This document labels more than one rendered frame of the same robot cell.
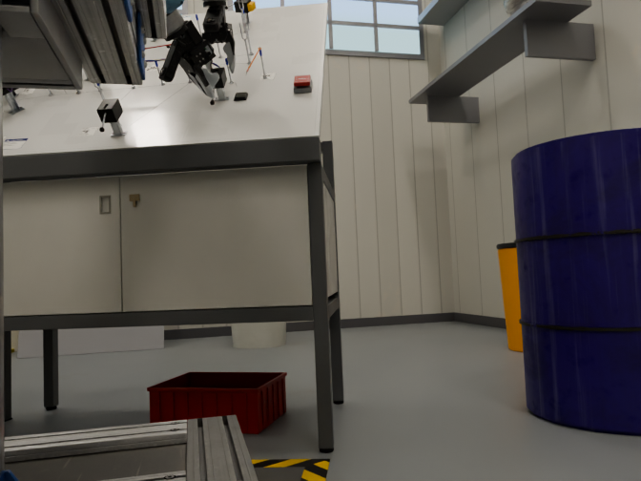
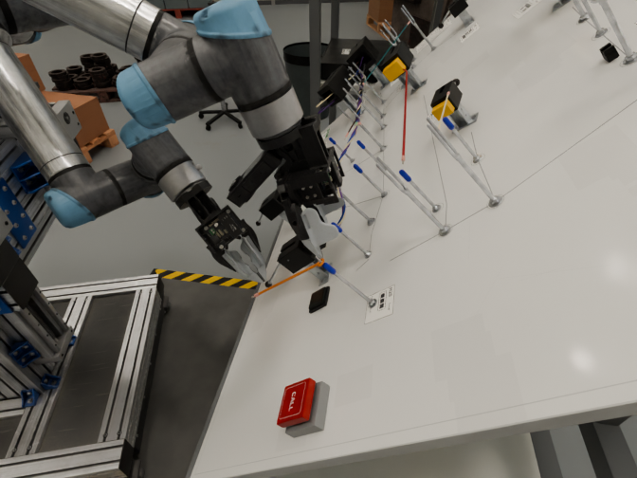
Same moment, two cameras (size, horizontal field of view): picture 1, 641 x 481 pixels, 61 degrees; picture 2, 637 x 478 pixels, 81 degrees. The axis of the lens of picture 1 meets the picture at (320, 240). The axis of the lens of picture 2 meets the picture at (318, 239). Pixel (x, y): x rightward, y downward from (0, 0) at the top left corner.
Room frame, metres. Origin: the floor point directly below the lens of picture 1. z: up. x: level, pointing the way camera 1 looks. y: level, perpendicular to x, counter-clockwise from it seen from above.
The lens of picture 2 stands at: (1.72, -0.17, 1.55)
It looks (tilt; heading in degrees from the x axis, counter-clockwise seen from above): 42 degrees down; 94
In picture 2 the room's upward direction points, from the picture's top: straight up
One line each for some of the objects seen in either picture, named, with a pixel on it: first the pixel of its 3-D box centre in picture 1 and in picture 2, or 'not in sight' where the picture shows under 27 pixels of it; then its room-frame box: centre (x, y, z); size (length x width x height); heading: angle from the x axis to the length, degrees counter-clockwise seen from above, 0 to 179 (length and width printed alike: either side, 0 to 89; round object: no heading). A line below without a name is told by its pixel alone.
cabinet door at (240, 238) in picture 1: (214, 239); not in sight; (1.56, 0.30, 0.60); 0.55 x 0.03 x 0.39; 85
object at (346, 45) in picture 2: not in sight; (364, 59); (1.79, 1.43, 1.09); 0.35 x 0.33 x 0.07; 85
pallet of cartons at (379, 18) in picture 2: not in sight; (405, 14); (2.63, 6.79, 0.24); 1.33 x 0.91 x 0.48; 103
